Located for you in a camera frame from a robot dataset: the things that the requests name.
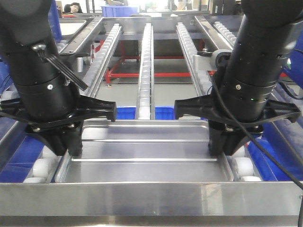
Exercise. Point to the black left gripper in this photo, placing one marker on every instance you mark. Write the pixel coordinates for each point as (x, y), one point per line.
(42, 116)

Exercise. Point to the silver metal tray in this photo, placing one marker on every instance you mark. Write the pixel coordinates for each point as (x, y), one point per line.
(144, 151)

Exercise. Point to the blue bin below middle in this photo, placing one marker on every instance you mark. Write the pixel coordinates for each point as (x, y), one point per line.
(161, 113)

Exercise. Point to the silver tray far left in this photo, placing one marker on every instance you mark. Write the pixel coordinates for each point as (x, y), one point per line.
(71, 26)

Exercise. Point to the right steel divider rail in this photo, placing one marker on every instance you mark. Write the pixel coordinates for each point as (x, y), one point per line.
(213, 33)

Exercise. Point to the left steel divider rail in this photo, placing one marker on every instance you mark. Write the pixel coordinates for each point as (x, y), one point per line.
(80, 37)

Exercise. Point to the person in background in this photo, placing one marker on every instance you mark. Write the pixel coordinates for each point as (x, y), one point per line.
(72, 8)

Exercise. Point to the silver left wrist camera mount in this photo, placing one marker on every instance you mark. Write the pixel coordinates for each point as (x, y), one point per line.
(80, 64)

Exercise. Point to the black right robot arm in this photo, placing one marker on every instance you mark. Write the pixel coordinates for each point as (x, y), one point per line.
(265, 11)

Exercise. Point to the large blue bin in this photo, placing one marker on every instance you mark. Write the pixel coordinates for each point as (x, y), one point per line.
(294, 67)
(54, 22)

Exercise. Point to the large blue bin left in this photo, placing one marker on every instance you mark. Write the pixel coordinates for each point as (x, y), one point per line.
(54, 22)

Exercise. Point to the red metal floor frame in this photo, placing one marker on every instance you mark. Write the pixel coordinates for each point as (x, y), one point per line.
(169, 62)

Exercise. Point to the right white roller track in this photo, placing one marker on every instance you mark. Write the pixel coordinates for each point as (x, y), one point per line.
(239, 166)

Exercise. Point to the white roller track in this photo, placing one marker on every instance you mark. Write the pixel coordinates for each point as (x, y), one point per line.
(44, 167)
(239, 166)
(145, 105)

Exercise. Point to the steel divider rail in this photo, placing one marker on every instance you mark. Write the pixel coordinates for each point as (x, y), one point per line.
(213, 33)
(80, 37)

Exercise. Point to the left white roller track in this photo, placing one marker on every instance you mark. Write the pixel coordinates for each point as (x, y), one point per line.
(44, 167)

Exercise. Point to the blue bin below left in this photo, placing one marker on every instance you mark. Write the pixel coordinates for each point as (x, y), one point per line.
(18, 151)

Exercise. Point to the blue crate in background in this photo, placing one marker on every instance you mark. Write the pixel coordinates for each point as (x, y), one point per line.
(119, 11)

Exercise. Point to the far right roller track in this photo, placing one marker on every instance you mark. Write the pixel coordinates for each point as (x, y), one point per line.
(227, 35)

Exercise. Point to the steel shelf front bar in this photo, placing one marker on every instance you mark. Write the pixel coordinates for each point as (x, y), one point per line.
(149, 199)

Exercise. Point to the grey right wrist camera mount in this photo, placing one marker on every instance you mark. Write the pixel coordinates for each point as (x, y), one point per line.
(211, 60)

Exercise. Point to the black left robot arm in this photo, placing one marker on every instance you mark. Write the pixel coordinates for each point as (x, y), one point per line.
(26, 21)

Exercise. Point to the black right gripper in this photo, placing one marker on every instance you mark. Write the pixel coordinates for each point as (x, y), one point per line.
(210, 108)

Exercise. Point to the middle white roller track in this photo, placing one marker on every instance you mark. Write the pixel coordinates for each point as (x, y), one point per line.
(145, 105)

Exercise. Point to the large blue bin right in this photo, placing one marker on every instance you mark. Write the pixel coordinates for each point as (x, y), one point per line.
(294, 67)

